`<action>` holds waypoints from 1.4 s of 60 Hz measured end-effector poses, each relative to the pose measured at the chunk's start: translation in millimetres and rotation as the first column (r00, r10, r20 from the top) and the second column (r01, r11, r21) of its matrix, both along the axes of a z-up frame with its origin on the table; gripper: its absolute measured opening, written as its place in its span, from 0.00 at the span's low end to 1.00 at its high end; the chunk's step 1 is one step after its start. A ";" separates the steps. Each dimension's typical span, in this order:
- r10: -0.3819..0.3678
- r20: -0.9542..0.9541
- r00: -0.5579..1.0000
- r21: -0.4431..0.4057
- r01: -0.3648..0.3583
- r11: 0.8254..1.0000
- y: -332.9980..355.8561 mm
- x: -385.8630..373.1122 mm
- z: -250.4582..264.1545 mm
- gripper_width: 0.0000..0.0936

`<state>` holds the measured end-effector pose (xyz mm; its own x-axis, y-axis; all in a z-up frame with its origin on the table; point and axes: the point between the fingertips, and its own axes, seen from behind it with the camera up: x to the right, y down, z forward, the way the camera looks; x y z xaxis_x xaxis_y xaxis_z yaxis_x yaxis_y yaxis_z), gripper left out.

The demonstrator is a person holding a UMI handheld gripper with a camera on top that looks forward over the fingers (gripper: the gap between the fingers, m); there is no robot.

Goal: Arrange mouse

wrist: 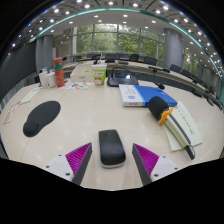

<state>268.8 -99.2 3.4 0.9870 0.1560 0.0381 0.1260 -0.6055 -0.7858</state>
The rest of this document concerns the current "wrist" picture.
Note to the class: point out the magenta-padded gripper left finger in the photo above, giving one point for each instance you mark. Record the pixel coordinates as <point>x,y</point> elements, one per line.
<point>78,156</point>

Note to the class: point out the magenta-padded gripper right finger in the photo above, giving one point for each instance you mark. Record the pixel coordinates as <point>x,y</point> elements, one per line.
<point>146,159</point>

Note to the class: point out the black computer mouse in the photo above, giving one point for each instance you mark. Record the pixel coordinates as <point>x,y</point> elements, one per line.
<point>111,148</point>

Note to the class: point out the black mouse pad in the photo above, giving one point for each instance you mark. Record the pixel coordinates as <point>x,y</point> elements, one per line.
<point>41,116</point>

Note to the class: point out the black foam handheld microphone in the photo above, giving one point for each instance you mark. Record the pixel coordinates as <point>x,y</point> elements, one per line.
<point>157,106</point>

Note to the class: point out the blue and white book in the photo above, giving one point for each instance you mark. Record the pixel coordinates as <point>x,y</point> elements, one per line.
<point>141,95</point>

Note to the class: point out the colourful sticker sheet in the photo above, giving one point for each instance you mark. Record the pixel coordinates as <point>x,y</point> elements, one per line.
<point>76,85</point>

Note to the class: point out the black gooseneck microphone console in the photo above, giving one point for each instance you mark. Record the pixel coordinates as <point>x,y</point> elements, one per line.
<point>121,81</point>

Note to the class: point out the white cardboard box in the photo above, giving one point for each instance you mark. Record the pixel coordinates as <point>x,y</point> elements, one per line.
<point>81,74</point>

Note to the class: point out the white paper cup green print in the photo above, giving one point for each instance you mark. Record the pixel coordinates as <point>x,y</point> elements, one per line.
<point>99,76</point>

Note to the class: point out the red thermos bottle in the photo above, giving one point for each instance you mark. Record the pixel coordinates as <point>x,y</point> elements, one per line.
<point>59,75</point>

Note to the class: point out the white paper cup stack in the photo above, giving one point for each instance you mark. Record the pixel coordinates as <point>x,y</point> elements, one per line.
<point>43,80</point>

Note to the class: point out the dark office chairs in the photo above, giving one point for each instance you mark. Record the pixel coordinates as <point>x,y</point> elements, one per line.
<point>150,60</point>

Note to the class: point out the ceiling lights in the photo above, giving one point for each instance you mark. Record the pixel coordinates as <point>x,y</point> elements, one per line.
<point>87,6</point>

